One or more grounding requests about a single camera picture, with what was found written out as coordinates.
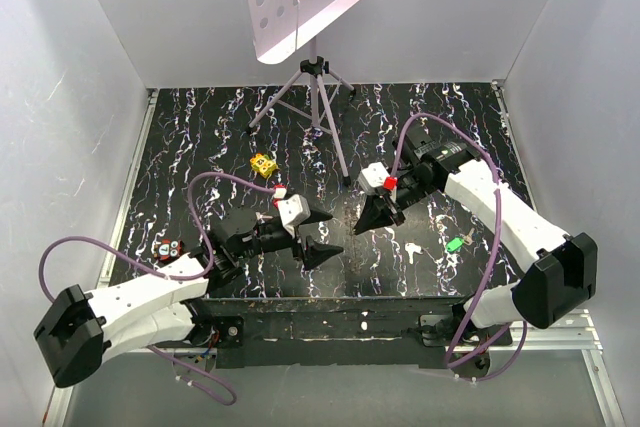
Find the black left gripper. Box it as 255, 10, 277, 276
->
234, 204, 343, 267

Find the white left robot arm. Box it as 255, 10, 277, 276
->
34, 208, 344, 388

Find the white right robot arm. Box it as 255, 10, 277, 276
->
354, 124, 598, 345

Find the green tag key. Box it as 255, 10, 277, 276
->
445, 228, 475, 253

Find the yellow owl number block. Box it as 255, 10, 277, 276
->
250, 153, 279, 179

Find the red owl number block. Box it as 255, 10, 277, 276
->
154, 239, 184, 262

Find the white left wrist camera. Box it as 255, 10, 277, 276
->
277, 194, 311, 233

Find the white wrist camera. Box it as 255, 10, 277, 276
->
357, 162, 389, 195
277, 194, 311, 233

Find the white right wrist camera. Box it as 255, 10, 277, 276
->
357, 162, 389, 195

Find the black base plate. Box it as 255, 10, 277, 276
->
189, 296, 514, 371

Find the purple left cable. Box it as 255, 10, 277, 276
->
38, 170, 287, 407

